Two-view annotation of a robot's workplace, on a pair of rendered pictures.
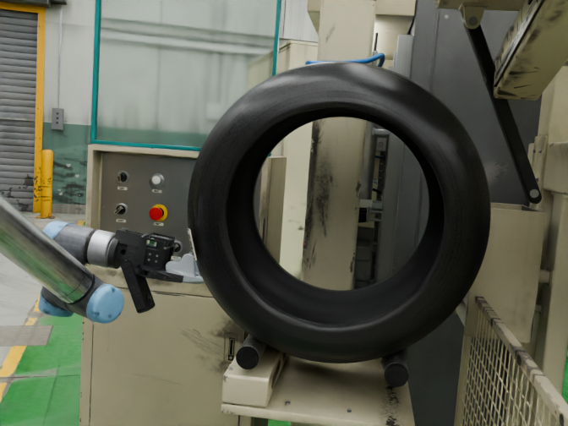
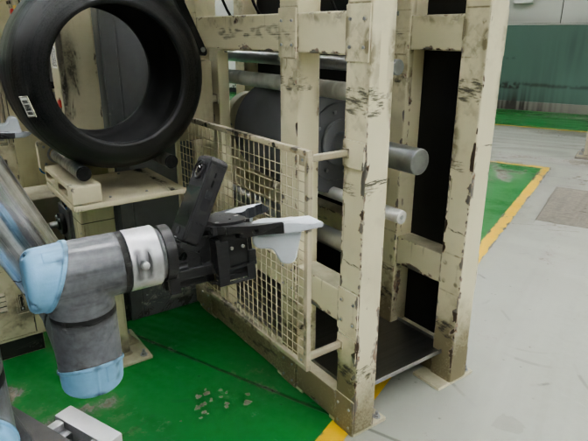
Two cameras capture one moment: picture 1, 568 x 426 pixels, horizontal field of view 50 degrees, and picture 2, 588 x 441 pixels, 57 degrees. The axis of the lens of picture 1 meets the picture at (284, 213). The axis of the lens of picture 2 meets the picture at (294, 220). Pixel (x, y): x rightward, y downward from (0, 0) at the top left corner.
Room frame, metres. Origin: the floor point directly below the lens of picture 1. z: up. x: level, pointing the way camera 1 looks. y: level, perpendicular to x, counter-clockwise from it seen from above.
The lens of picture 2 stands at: (-0.46, 0.66, 1.31)
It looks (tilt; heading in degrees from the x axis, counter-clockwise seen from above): 19 degrees down; 317
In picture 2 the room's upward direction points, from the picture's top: straight up
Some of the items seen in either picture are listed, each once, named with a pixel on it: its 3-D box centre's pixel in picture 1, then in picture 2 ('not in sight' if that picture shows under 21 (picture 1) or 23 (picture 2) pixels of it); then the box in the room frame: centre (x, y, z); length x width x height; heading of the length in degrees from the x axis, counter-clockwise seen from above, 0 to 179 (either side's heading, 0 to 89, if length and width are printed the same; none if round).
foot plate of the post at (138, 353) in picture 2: not in sight; (110, 349); (1.54, -0.12, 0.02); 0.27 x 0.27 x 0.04; 83
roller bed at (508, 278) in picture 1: (495, 267); (185, 98); (1.45, -0.52, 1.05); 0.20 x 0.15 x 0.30; 173
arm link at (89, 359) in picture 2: not in sight; (85, 339); (0.14, 0.45, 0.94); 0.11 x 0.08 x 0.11; 169
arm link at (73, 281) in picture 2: not in sight; (76, 274); (0.13, 0.46, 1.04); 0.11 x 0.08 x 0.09; 79
